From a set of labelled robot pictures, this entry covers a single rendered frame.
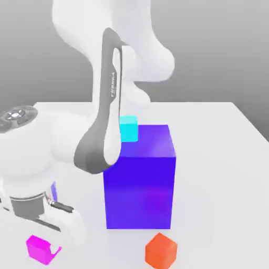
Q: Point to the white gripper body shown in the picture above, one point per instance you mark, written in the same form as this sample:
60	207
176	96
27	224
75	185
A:
71	229

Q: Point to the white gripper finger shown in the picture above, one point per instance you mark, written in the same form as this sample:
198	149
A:
54	249

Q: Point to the small magenta cube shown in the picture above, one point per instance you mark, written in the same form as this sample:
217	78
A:
38	251

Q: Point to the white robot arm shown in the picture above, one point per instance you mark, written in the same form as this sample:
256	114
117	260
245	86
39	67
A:
88	52

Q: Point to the small orange cube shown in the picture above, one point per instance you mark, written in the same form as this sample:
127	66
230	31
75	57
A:
160	251

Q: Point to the small cyan cube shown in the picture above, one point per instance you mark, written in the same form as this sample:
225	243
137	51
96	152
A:
129	130

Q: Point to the large blue box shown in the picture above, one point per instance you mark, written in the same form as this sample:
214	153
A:
138	189

